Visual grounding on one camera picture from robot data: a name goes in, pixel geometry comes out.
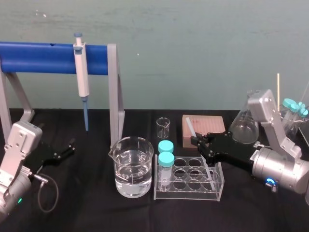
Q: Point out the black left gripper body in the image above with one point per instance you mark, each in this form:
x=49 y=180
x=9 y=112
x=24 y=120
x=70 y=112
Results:
x=44 y=155

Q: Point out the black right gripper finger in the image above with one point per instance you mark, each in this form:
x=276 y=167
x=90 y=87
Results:
x=202 y=151
x=199 y=138

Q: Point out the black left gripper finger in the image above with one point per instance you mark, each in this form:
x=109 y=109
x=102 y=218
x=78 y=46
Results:
x=66 y=154
x=64 y=147

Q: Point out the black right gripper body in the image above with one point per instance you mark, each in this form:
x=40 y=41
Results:
x=229 y=151

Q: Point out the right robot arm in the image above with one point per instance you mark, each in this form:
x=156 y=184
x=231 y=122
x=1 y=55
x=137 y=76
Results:
x=282 y=166

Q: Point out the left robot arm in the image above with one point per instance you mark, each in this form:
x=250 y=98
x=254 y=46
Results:
x=14 y=154

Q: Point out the brown pipette tip box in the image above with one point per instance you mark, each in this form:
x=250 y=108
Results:
x=207 y=124

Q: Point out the glass conical flask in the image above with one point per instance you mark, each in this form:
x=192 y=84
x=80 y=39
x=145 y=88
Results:
x=243 y=130

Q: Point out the teal capped sample tube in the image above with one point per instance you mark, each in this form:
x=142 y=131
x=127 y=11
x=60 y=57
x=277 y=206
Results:
x=287 y=103
x=293 y=108
x=166 y=166
x=166 y=146
x=303 y=110

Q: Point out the clear acrylic tube rack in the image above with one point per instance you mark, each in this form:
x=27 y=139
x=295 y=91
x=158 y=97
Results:
x=193 y=186

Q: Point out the small empty glass beaker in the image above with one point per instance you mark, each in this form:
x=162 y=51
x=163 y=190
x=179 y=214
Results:
x=163 y=129

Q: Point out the black table cloth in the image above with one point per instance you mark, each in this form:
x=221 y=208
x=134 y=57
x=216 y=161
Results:
x=96 y=212

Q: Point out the grey stand leg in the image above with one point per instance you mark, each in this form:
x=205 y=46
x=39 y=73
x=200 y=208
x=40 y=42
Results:
x=115 y=101
x=7 y=101

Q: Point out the large glass beaker with water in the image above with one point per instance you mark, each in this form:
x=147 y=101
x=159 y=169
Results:
x=132 y=169

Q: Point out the thin wooden stick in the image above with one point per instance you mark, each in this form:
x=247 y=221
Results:
x=278 y=91

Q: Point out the white pipette blue tip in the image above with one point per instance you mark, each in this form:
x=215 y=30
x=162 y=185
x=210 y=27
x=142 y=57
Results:
x=80 y=70

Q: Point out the blue stand bar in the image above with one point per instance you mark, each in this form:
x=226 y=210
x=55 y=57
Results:
x=43 y=59

